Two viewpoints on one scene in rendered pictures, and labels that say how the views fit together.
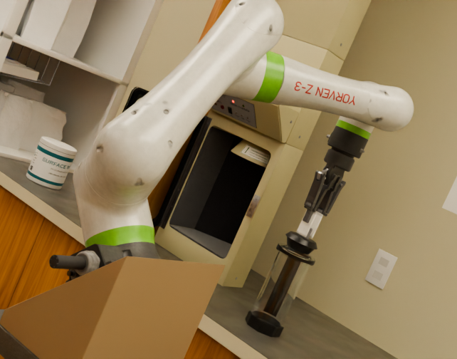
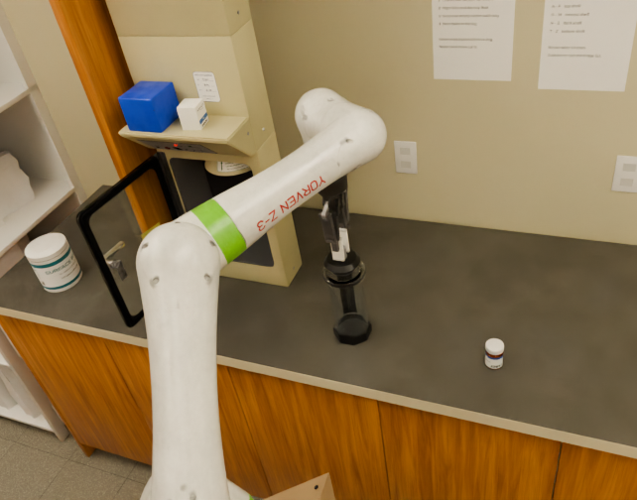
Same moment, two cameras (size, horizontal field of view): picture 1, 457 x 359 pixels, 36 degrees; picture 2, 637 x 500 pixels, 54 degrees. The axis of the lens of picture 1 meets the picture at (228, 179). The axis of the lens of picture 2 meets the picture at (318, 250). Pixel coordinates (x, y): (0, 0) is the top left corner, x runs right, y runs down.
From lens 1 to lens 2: 99 cm
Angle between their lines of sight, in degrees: 34
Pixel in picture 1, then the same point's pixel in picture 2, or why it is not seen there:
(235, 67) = (209, 359)
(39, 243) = (113, 349)
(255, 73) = not seen: hidden behind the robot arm
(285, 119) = (242, 140)
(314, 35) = (204, 25)
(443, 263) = (462, 129)
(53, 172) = (64, 274)
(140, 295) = not seen: outside the picture
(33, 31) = not seen: outside the picture
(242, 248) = (283, 251)
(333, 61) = (243, 36)
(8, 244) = (87, 356)
